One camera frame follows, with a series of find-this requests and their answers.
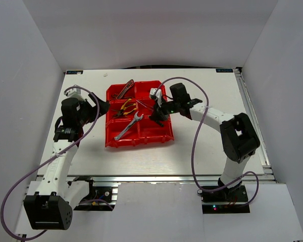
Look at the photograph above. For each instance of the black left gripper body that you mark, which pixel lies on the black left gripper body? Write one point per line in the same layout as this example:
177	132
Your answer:
88	114

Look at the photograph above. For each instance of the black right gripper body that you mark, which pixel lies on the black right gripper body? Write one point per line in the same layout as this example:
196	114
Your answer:
168	108

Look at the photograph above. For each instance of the yellow handled pliers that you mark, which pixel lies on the yellow handled pliers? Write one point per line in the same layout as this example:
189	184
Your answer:
121	111
131	108

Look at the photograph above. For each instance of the silver open-end wrench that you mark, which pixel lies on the silver open-end wrench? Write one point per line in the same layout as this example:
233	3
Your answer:
128	127

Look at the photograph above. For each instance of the blue handled screwdriver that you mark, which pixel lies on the blue handled screwdriver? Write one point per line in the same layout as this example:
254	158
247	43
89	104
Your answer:
145	105

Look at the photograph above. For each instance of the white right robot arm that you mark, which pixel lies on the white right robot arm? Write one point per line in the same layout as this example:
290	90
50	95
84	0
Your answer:
239	138

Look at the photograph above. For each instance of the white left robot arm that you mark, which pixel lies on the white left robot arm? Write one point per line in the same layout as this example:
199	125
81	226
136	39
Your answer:
52	204

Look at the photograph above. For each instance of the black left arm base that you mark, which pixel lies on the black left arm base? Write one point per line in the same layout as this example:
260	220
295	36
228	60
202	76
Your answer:
99	198

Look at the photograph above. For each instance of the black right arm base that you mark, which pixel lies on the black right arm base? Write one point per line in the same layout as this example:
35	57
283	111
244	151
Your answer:
221	203

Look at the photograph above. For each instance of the red six-compartment organizer tray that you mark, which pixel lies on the red six-compartment organizer tray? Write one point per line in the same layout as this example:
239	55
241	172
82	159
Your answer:
144	131

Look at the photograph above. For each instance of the blue corner label sticker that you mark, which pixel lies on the blue corner label sticker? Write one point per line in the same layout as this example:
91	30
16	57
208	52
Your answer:
74	72
224	70

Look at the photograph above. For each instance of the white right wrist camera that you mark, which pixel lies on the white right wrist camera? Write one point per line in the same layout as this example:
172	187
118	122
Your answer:
156	95

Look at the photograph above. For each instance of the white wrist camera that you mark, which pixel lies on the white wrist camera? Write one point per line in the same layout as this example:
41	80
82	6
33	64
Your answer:
156	95
73	92

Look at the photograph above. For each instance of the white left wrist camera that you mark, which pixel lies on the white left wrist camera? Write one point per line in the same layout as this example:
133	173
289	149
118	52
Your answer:
73	92

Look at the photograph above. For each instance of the aluminium table frame rail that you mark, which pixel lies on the aluminium table frame rail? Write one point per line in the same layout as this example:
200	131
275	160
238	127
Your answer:
263	177

